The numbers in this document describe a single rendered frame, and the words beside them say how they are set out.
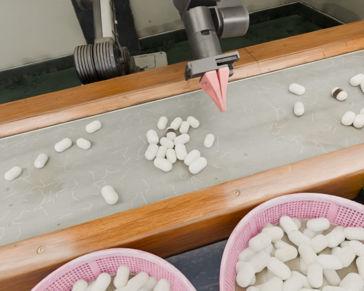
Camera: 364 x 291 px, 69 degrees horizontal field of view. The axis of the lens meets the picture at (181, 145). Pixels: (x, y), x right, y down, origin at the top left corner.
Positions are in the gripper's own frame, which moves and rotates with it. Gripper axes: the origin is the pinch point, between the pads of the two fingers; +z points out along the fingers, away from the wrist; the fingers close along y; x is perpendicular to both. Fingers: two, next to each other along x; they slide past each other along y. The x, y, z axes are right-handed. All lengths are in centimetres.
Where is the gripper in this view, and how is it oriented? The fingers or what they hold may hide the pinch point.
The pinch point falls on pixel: (222, 107)
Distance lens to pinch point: 53.1
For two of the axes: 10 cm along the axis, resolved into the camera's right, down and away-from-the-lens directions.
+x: -0.9, 1.1, 9.9
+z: 2.6, 9.6, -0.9
